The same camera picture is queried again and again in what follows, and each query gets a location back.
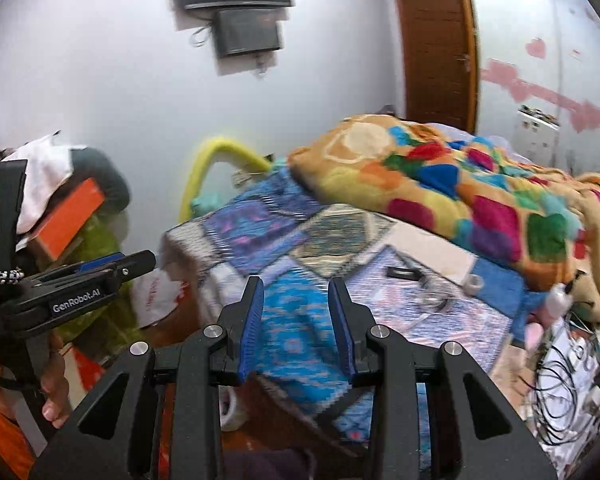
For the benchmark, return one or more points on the colourful fleece blanket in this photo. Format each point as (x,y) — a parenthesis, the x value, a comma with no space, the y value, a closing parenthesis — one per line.
(539,221)

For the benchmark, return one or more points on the green bag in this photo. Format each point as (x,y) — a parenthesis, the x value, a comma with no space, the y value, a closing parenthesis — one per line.
(97,317)

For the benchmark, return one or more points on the brown wooden door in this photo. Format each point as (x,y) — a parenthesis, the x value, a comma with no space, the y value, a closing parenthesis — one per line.
(440,58)

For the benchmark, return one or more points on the orange box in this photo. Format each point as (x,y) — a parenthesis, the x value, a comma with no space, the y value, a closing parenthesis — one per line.
(57,231)

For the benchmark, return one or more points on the blue patchwork bedspread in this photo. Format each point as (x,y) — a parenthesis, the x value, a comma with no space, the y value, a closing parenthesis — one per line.
(278,231)

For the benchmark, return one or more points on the white earphones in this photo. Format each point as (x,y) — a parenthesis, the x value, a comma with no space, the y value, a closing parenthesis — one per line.
(434,297)

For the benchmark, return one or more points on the person's left hand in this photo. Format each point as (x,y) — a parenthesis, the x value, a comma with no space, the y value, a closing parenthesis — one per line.
(54,385)

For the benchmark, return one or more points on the yellow foam tube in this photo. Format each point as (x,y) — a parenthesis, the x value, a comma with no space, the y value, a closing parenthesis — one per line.
(222,168)

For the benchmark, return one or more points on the white lotion bottle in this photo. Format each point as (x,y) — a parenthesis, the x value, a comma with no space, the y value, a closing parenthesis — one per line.
(557,302)

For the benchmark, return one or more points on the small black wall monitor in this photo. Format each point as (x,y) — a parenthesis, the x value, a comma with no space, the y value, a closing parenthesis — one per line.
(245,31)

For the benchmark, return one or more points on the white small cabinet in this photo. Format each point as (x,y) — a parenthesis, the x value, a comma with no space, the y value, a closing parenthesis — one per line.
(535,135)

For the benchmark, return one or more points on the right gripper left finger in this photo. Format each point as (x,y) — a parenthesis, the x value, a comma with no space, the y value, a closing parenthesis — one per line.
(235,356)

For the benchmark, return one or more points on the white cloth on pile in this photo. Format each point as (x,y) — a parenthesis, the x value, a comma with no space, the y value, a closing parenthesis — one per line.
(49,165)

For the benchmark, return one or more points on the black card with clip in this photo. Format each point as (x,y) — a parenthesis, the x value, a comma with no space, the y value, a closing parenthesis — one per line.
(406,274)

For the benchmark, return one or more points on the white trash bucket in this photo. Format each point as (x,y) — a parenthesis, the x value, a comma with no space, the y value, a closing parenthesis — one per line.
(232,413)

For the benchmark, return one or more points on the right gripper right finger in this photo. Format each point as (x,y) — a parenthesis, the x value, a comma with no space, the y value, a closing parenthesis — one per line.
(351,323)

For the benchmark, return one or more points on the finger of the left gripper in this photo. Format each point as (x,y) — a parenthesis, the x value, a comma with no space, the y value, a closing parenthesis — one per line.
(99,262)
(130,267)

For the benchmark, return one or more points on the white plastic bag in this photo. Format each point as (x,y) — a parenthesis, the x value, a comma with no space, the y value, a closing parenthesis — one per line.
(154,296)

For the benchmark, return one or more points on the white tape roll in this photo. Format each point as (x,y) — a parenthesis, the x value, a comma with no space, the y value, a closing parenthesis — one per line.
(473,284)

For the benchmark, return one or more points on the white sliding wardrobe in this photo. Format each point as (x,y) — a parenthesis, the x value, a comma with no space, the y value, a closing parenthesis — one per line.
(544,55)

